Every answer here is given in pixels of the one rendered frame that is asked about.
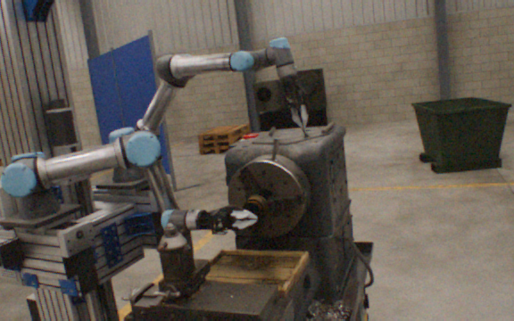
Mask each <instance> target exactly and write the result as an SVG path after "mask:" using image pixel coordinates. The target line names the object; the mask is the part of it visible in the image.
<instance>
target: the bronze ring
mask: <svg viewBox="0 0 514 321"><path fill-rule="evenodd" d="M243 209H244V210H246V211H249V212H250V213H252V214H253V215H254V216H256V217H257V218H258V220H260V219H262V218H265V217H266V216H267V214H268V212H269V205H268V202H267V201H266V199H265V198H264V197H262V196H260V195H258V194H254V195H251V196H250V197H249V198H248V199H247V200H246V202H245V204H244V207H243ZM258 220H257V221H258Z"/></svg>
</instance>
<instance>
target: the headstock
mask: <svg viewBox="0 0 514 321"><path fill-rule="evenodd" d="M324 128H326V127H315V128H304V129H303V130H305V132H306V134H308V135H309V136H317V135H321V131H322V130H323V129H324ZM328 132H329V133H330V135H329V136H323V137H319V138H315V139H311V140H308V141H304V142H300V143H296V145H294V144H290V145H279V146H278V154H277V155H280V156H283V157H286V158H288V159H289V160H291V161H293V162H294V163H296V164H297V165H298V166H299V167H300V168H301V169H303V171H304V172H305V174H306V176H307V178H308V179H309V181H310V185H311V204H310V205H309V207H308V209H307V210H306V212H305V213H304V215H303V217H302V219H301V220H300V221H299V223H298V224H297V225H296V226H295V228H294V229H293V230H292V231H290V232H289V233H287V234H286V235H282V236H292V237H321V236H329V235H332V234H333V233H334V231H335V229H336V225H335V223H336V220H337V218H338V216H339V214H340V212H341V210H342V208H343V207H344V205H345V203H346V201H347V199H348V197H349V190H348V180H347V171H346V160H345V148H344V137H345V135H346V128H345V127H344V126H333V127H332V128H331V129H330V130H329V131H328ZM257 135H259V136H260V137H258V138H256V139H254V140H252V141H243V142H241V143H244V144H240V145H238V146H236V147H234V148H232V149H230V150H229V151H228V153H227V155H226V157H225V166H226V172H227V175H226V181H227V185H228V186H229V184H230V181H231V179H232V177H233V176H234V175H235V173H236V172H237V171H238V170H239V169H241V168H242V167H243V166H244V165H245V164H247V163H248V162H250V161H252V160H254V159H256V158H258V157H260V156H262V155H268V154H272V153H271V152H272V146H273V145H260V144H252V142H273V141H274V138H278V139H279V142H280V143H287V142H291V141H294V140H298V139H302V138H304V137H305V135H304V133H303V132H302V130H301V129H300V128H292V129H280V130H275V132H274V134H273V136H272V137H270V136H269V132H261V133H260V134H257ZM314 140H315V141H316V142H311V141H314ZM245 142H248V143H245ZM307 142H308V143H307ZM302 143H306V144H302ZM315 165H316V166H315ZM316 196H317V197H316ZM322 222H323V223H322ZM316 232H317V233H316ZM234 234H235V235H239V236H257V235H254V234H250V233H248V232H246V231H245V230H244V229H241V230H239V231H234Z"/></svg>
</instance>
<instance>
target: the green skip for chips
mask: <svg viewBox="0 0 514 321"><path fill-rule="evenodd" d="M410 105H411V106H413V108H414V111H415V115H416V120H417V123H418V127H419V133H420V137H421V141H422V145H423V149H424V152H421V153H420V154H419V160H420V161H422V162H423V163H429V162H432V164H431V170H432V171H433V172H435V173H436V174H443V173H453V172H462V171H472V170H481V169H500V168H501V167H502V159H501V158H499V156H500V151H501V150H500V148H501V144H502V138H503V133H504V129H505V126H506V121H507V118H508V109H509V107H512V104H507V103H505V102H499V101H495V100H489V99H484V98H480V97H475V96H472V97H465V98H457V99H450V100H442V101H426V102H418V103H410Z"/></svg>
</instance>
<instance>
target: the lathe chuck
mask: <svg viewBox="0 0 514 321"><path fill-rule="evenodd" d="M270 159H272V156H264V157H260V158H257V159H254V160H252V161H250V162H248V163H247V164H245V165H244V166H243V167H242V168H241V169H243V168H244V167H247V168H248V169H249V170H250V172H251V173H252V175H253V177H254V178H255V179H256V181H257V182H258V184H259V185H260V187H261V188H262V189H268V190H270V191H271V192H272V193H273V194H274V195H292V194H302V195H303V203H302V204H297V206H296V207H295V208H288V209H283V210H274V211H273V212H268V214H267V216H266V217H265V218H262V219H261V222H260V224H259V225H258V228H257V230H256V232H255V234H254V235H257V236H259V237H264V238H276V237H280V236H282V235H286V234H287V233H289V232H290V231H292V230H293V229H294V228H295V226H296V225H297V224H298V223H299V221H300V220H301V219H302V217H303V215H304V212H305V211H306V209H307V206H308V203H309V201H310V192H309V187H308V184H307V182H306V179H305V178H304V176H303V174H301V172H300V171H299V170H298V169H297V168H296V167H295V166H294V165H293V164H291V163H290V162H288V161H287V160H283V159H281V158H279V157H276V160H270ZM241 169H239V170H238V171H237V172H236V173H235V175H234V176H233V177H232V179H231V181H230V184H229V187H228V203H229V204H231V205H236V206H237V207H239V208H241V209H242V208H243V207H244V204H245V202H246V200H247V199H246V198H245V195H246V193H245V191H244V189H243V188H242V187H243V184H242V183H241V181H240V180H239V178H238V176H239V175H241V173H240V170H241Z"/></svg>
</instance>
